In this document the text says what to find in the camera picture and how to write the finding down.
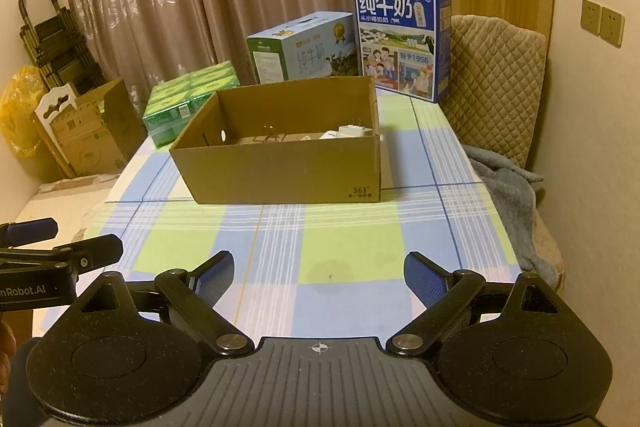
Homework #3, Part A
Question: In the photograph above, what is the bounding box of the white three-pin plug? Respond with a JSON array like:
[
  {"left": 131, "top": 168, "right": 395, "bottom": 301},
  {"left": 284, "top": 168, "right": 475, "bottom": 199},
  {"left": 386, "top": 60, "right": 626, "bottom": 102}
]
[{"left": 337, "top": 117, "right": 376, "bottom": 139}]

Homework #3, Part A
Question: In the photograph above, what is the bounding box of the brown cardboard box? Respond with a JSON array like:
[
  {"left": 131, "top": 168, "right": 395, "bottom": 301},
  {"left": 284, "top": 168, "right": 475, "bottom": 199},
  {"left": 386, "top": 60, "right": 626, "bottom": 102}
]
[{"left": 169, "top": 76, "right": 382, "bottom": 205}]

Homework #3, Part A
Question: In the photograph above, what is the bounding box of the beige wall socket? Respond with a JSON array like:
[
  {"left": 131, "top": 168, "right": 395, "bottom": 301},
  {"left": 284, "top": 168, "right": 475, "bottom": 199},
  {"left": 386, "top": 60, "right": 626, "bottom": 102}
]
[
  {"left": 581, "top": 0, "right": 603, "bottom": 35},
  {"left": 600, "top": 6, "right": 626, "bottom": 48}
]

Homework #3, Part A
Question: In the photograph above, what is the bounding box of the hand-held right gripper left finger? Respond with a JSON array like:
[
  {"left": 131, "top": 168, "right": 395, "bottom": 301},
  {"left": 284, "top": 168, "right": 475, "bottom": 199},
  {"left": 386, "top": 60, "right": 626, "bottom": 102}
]
[{"left": 65, "top": 251, "right": 253, "bottom": 358}]

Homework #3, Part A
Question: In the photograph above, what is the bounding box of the bronze metal puzzle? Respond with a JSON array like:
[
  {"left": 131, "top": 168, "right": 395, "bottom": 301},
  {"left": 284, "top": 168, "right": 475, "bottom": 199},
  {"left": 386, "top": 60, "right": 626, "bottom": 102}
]
[{"left": 252, "top": 124, "right": 287, "bottom": 143}]

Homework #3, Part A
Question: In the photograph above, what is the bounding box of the checked tablecloth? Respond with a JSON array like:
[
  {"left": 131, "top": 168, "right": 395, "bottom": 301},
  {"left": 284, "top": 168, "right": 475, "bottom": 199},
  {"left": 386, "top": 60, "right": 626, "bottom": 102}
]
[{"left": 42, "top": 87, "right": 521, "bottom": 343}]

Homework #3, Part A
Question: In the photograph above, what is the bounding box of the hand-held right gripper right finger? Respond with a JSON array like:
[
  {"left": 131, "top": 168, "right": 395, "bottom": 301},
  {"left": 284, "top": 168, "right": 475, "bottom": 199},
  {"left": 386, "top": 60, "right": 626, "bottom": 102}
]
[{"left": 386, "top": 251, "right": 576, "bottom": 356}]

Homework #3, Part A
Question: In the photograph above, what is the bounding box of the beige printed bed sheet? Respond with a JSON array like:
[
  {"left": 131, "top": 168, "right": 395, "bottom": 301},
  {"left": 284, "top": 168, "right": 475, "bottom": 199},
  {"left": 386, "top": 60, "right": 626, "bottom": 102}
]
[{"left": 10, "top": 172, "right": 121, "bottom": 228}]

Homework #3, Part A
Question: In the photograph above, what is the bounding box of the person's left hand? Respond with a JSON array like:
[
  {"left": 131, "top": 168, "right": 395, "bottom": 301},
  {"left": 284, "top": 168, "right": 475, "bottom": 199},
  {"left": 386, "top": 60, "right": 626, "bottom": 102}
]
[{"left": 0, "top": 323, "right": 17, "bottom": 395}]

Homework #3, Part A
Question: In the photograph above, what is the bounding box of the white green milk carton box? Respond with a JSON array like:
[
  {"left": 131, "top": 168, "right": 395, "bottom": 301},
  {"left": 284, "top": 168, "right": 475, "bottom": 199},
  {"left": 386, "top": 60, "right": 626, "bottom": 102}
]
[{"left": 246, "top": 11, "right": 361, "bottom": 85}]

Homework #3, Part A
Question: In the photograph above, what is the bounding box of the blue milk carton box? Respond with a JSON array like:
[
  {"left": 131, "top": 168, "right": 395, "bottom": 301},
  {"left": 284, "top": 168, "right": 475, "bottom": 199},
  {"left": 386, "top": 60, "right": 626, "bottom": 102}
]
[{"left": 353, "top": 0, "right": 452, "bottom": 104}]

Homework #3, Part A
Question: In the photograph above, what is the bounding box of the black folding cart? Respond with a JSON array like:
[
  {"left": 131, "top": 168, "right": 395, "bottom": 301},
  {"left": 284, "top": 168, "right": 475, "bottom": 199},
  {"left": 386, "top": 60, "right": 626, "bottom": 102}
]
[{"left": 19, "top": 0, "right": 107, "bottom": 90}]

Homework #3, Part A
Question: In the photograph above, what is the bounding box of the quilted beige chair cover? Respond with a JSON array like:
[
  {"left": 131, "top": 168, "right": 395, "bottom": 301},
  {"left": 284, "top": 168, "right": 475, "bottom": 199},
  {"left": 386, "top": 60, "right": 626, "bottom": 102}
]
[{"left": 440, "top": 14, "right": 547, "bottom": 170}]

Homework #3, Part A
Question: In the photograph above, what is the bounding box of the yellow plastic bag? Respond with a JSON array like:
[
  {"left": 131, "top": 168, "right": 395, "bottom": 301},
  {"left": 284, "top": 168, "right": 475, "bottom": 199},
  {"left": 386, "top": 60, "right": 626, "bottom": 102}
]
[{"left": 0, "top": 66, "right": 46, "bottom": 158}]

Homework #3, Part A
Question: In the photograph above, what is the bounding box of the printed brown cardboard carton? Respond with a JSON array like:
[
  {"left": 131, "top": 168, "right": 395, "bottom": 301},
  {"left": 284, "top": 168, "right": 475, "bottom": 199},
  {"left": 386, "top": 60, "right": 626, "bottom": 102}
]
[{"left": 34, "top": 79, "right": 146, "bottom": 178}]

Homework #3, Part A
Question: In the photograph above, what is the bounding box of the green drink carton pack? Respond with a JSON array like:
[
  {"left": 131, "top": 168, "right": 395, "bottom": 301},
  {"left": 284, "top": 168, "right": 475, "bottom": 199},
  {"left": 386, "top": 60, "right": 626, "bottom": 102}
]
[{"left": 142, "top": 61, "right": 241, "bottom": 148}]

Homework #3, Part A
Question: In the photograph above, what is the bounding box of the grey blanket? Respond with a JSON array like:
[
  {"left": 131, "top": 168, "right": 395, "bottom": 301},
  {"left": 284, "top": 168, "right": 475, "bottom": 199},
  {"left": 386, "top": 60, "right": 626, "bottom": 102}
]
[{"left": 465, "top": 144, "right": 566, "bottom": 289}]

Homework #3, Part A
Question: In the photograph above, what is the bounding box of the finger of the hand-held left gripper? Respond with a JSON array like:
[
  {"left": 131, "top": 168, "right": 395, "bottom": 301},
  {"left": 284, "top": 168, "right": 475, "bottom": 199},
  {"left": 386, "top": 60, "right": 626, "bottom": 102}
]
[
  {"left": 52, "top": 234, "right": 124, "bottom": 270},
  {"left": 0, "top": 218, "right": 58, "bottom": 248}
]

